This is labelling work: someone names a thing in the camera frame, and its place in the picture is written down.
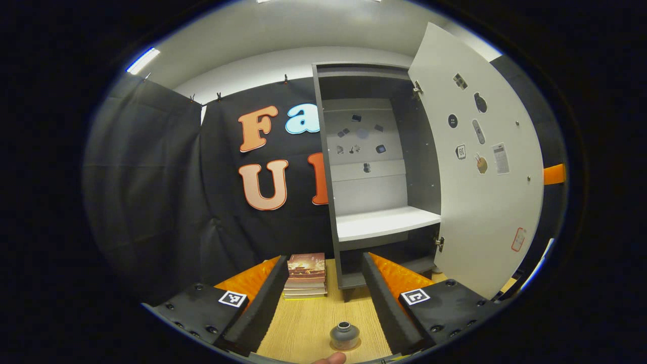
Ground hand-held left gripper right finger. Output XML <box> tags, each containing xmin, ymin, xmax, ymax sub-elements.
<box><xmin>361</xmin><ymin>252</ymin><xmax>503</xmax><ymax>357</ymax></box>

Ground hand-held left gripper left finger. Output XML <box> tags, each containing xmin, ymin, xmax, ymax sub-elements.
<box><xmin>144</xmin><ymin>255</ymin><xmax>289</xmax><ymax>357</ymax></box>

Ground silver bottle with red label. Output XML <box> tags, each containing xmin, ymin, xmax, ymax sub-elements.
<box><xmin>330</xmin><ymin>321</ymin><xmax>361</xmax><ymax>351</ymax></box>

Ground light grey cabinet door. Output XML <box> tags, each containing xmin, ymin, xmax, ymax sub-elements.
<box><xmin>408</xmin><ymin>22</ymin><xmax>545</xmax><ymax>300</ymax></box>

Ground dark grey cabinet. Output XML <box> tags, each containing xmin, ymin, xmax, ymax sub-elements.
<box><xmin>312</xmin><ymin>62</ymin><xmax>443</xmax><ymax>303</ymax></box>

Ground book with yellow edge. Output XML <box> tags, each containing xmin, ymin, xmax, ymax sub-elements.
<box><xmin>283</xmin><ymin>289</ymin><xmax>328</xmax><ymax>300</ymax></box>

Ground thick white-paged book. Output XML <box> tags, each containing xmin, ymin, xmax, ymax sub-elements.
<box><xmin>284</xmin><ymin>281</ymin><xmax>328</xmax><ymax>292</ymax></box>

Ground book with red cover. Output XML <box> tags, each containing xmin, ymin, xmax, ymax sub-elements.
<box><xmin>286</xmin><ymin>253</ymin><xmax>327</xmax><ymax>284</ymax></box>

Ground black backdrop cloth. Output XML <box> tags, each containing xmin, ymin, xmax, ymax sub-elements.
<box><xmin>82</xmin><ymin>55</ymin><xmax>567</xmax><ymax>304</ymax></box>

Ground long ceiling light strip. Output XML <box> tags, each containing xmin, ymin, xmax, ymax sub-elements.
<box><xmin>125</xmin><ymin>47</ymin><xmax>161</xmax><ymax>76</ymax></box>

